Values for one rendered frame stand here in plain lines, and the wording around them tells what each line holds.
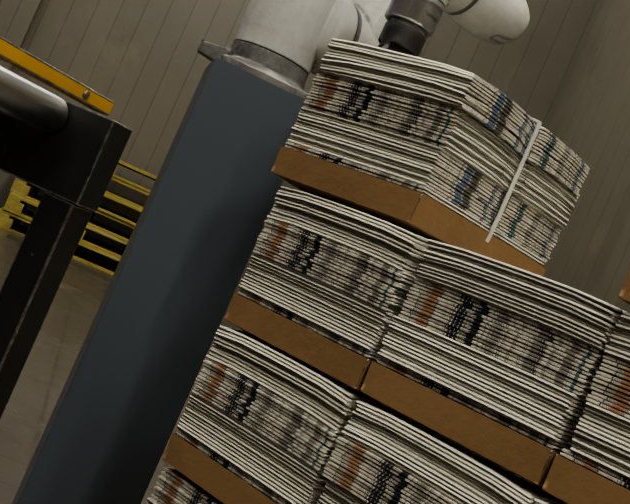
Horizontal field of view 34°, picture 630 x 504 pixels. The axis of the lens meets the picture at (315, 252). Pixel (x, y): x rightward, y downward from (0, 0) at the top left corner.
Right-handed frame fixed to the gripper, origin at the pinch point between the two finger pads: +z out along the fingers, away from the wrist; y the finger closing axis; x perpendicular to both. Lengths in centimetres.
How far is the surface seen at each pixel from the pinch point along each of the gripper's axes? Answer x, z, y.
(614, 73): 308, -205, 552
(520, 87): 403, -186, 578
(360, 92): -14.7, -3.2, -18.8
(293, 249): -15.4, 21.7, -19.1
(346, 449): -39, 43, -19
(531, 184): -32.3, -1.8, 4.9
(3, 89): -6, 19, -66
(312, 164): -12.1, 9.1, -19.4
